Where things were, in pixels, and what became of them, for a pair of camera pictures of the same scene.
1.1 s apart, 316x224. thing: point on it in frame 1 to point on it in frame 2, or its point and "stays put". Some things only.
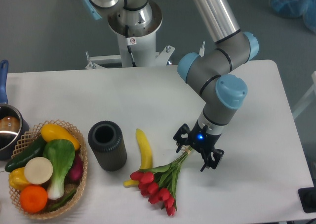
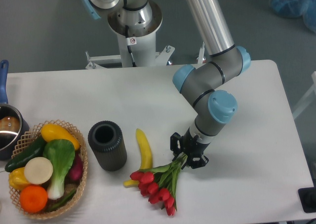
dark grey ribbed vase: x=106 y=141 stays put
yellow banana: x=146 y=158 stays put
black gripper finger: x=212 y=158 to x=203 y=161
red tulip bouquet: x=158 y=183 stays put
